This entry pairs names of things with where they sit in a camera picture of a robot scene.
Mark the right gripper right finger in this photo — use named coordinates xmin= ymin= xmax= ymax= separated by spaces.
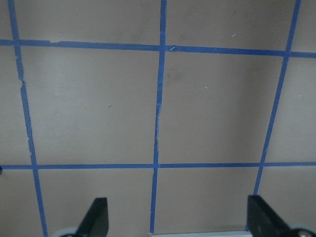
xmin=247 ymin=195 xmax=296 ymax=237

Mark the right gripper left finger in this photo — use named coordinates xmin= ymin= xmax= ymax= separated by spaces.
xmin=74 ymin=197 xmax=109 ymax=237

